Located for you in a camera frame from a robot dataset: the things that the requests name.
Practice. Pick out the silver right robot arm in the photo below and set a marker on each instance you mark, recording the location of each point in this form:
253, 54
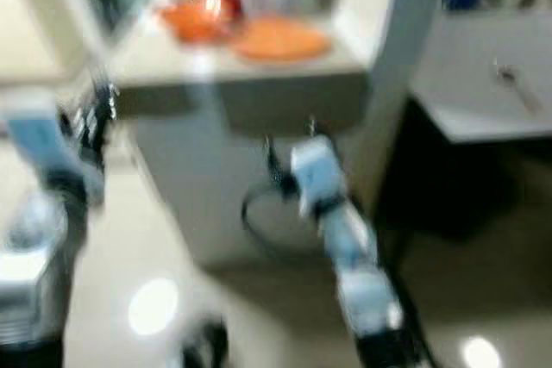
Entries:
362, 290

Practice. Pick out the cream kitchen cabinets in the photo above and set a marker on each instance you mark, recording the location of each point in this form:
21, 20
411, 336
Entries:
34, 32

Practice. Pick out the beige table cloth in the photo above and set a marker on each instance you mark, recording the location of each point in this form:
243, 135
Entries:
250, 101

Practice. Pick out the white kitchen island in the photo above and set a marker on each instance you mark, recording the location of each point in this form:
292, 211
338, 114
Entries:
224, 196

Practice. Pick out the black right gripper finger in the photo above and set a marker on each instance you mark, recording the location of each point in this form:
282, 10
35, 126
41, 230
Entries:
310, 128
272, 158

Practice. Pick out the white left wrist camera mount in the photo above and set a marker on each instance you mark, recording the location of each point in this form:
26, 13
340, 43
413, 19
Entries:
43, 140

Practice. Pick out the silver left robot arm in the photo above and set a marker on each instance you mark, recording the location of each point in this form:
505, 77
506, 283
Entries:
43, 282

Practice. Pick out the orange plastic plate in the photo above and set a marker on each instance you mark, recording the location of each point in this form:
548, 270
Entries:
280, 40

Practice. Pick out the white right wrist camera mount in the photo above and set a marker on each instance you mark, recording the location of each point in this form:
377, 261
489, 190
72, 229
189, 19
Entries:
319, 174

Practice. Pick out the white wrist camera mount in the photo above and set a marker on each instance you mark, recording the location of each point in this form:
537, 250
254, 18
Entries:
319, 174
43, 140

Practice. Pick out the orange plastic bowl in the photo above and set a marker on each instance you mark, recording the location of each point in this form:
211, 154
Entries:
190, 23

